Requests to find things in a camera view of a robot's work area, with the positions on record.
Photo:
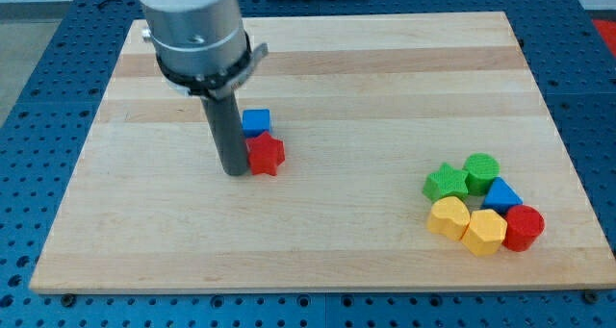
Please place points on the blue triangle block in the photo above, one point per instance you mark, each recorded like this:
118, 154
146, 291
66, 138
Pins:
501, 197

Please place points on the yellow hexagon block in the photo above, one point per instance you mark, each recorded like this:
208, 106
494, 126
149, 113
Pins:
485, 232

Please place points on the green star block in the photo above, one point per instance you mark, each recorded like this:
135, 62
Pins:
445, 182

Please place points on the red star block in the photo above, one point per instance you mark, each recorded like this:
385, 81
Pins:
265, 154

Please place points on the red cylinder block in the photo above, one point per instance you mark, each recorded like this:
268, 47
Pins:
524, 225

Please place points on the blue cube block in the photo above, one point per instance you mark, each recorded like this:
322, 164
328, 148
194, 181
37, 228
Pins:
255, 122

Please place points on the yellow heart block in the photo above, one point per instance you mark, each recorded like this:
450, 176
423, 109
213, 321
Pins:
450, 217

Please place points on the green cylinder block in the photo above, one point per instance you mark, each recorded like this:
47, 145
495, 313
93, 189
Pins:
482, 170

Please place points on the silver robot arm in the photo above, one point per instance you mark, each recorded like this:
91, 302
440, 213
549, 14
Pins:
203, 50

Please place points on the wooden board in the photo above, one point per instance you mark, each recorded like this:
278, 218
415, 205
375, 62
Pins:
367, 106

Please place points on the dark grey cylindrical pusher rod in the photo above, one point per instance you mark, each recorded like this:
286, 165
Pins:
226, 128

